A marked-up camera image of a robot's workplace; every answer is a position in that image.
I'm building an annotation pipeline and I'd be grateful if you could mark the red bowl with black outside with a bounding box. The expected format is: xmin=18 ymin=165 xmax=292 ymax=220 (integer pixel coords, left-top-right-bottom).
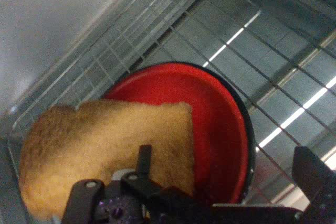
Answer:
xmin=103 ymin=61 xmax=256 ymax=205

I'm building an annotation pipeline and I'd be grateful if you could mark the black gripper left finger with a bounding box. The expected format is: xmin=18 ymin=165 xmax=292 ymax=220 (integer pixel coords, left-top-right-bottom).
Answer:
xmin=60 ymin=144 xmax=211 ymax=224

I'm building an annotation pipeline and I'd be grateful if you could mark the stainless steel oven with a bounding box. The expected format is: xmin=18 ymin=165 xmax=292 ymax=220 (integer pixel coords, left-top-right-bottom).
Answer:
xmin=0 ymin=0 xmax=336 ymax=224

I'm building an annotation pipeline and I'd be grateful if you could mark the metal wire oven rack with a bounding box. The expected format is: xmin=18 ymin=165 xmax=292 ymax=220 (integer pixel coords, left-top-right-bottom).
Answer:
xmin=5 ymin=0 xmax=336 ymax=209

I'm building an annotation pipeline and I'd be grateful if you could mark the toasted bread slice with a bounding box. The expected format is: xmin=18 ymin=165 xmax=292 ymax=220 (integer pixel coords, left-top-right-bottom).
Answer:
xmin=18 ymin=100 xmax=195 ymax=221

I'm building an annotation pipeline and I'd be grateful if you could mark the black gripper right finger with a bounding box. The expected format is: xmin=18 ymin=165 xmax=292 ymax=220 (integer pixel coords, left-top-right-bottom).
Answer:
xmin=291 ymin=146 xmax=336 ymax=224

